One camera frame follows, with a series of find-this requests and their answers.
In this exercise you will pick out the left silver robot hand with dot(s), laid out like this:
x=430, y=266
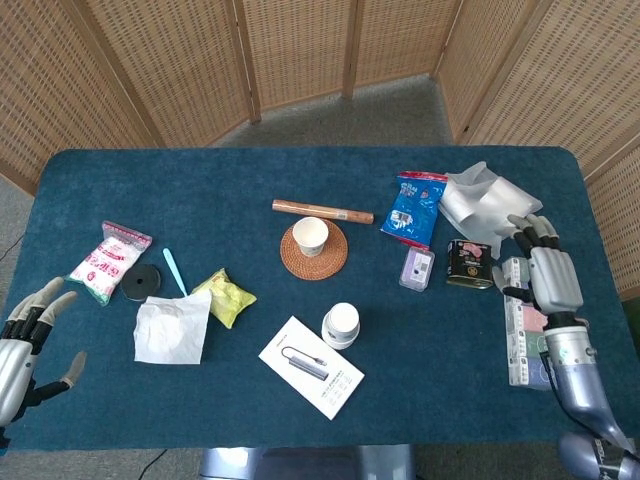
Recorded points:
x=12, y=365

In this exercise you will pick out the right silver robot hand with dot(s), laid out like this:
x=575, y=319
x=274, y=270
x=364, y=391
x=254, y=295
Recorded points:
x=555, y=280

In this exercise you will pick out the white floral paper cup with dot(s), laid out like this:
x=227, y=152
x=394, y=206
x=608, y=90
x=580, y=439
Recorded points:
x=310, y=236

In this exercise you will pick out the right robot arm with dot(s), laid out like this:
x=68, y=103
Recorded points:
x=580, y=385

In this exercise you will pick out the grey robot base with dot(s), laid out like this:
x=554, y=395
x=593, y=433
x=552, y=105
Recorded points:
x=310, y=462

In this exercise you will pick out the purple box in clear case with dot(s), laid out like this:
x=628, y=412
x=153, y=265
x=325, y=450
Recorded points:
x=417, y=269

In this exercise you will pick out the black round disc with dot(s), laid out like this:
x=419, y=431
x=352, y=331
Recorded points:
x=141, y=282

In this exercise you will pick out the brown wooden stick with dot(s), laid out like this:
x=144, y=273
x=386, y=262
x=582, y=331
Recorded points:
x=350, y=215

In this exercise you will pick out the round woven rattan coaster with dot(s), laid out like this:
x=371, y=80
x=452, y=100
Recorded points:
x=332, y=262

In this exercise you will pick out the white USB hub box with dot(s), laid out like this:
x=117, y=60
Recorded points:
x=310, y=367

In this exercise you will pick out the multicolour tissue pack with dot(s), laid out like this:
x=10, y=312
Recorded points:
x=525, y=345

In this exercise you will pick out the black luncheon meat can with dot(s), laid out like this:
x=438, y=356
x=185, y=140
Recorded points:
x=469, y=262

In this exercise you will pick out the translucent plastic bag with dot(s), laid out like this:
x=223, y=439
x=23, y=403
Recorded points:
x=480, y=200

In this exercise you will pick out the white and red sugar bag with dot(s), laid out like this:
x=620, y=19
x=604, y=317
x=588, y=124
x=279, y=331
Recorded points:
x=107, y=260

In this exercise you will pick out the blue snack bag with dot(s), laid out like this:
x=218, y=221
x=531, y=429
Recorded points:
x=412, y=210

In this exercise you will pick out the white crumpled tissue paper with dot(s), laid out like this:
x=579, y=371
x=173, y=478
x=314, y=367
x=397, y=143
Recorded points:
x=170, y=330

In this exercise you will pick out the light blue plastic spoon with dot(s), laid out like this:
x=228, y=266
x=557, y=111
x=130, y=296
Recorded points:
x=174, y=270

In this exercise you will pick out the stack of paper cups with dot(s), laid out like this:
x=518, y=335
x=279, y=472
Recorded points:
x=341, y=325

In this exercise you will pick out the yellow-green snack bag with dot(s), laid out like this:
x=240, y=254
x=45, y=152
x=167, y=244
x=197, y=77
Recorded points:
x=226, y=297

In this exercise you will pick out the bamboo folding screen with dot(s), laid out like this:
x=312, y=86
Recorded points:
x=175, y=65

